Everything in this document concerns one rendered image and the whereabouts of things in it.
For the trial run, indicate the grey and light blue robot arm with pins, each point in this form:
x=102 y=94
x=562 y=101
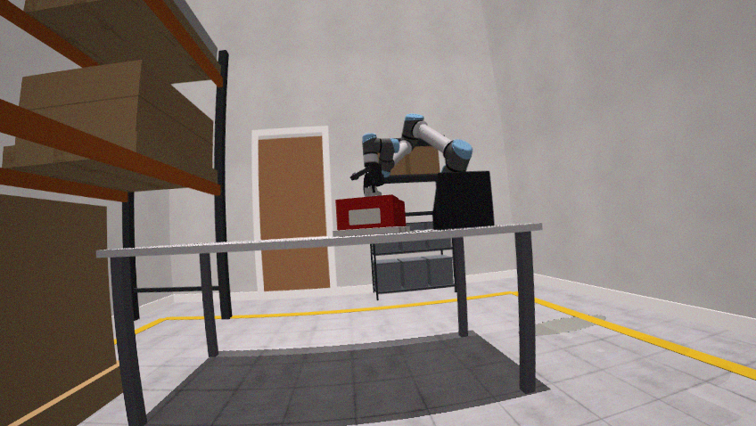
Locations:
x=457 y=152

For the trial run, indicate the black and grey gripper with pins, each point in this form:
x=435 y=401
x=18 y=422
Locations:
x=373 y=180

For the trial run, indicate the red crate with dividers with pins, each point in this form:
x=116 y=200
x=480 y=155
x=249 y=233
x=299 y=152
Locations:
x=367 y=212
x=402 y=215

